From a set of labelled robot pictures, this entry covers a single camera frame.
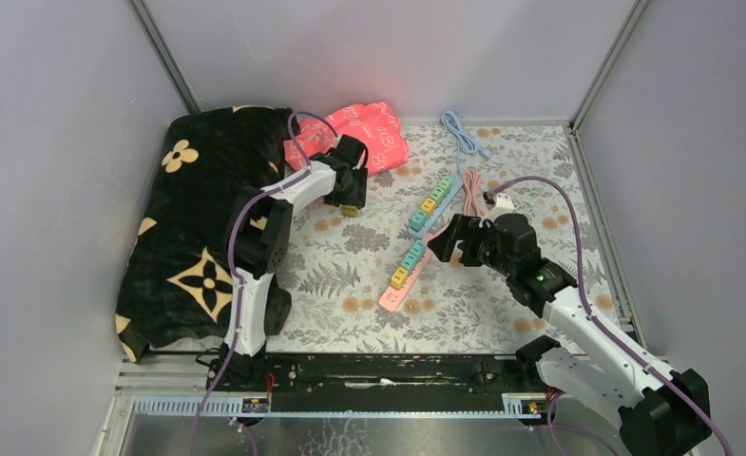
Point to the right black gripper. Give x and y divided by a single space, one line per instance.
466 228

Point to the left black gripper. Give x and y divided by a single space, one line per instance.
354 196

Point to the teal plug cube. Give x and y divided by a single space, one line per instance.
409 262
418 220
418 249

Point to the yellow plug cube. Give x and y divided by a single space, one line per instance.
399 278
428 206
349 211

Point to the green plug cube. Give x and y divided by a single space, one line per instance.
445 183
438 194

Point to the green plug cube bottom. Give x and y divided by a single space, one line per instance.
445 183

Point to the pink power strip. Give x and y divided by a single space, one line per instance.
391 299

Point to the blue power strip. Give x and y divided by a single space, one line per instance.
463 180

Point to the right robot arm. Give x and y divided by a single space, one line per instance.
656 410

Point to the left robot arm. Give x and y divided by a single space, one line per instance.
259 239

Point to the pink patterned bag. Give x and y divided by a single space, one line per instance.
375 125

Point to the floral table mat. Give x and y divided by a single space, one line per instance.
337 268

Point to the black floral blanket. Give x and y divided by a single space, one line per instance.
177 283

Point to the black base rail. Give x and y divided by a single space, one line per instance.
382 383

